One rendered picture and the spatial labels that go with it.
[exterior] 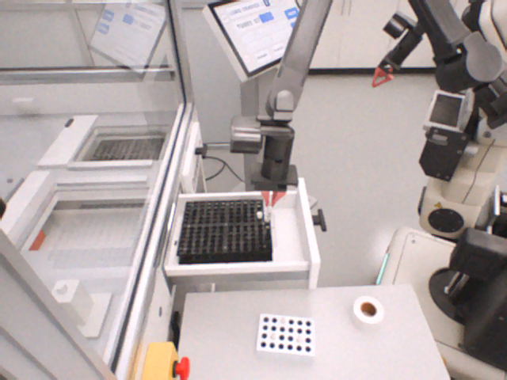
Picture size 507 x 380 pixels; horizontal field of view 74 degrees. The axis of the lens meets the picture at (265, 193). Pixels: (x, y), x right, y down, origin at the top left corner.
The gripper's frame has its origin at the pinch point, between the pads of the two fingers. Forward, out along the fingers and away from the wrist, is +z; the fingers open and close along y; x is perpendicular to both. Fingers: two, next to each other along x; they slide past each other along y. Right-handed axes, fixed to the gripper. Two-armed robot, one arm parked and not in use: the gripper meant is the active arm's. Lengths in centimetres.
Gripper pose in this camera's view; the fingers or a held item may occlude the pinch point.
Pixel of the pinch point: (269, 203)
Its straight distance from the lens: 79.5
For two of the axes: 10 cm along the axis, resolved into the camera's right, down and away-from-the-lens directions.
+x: 0.5, 6.7, -7.4
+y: -9.9, -0.4, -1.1
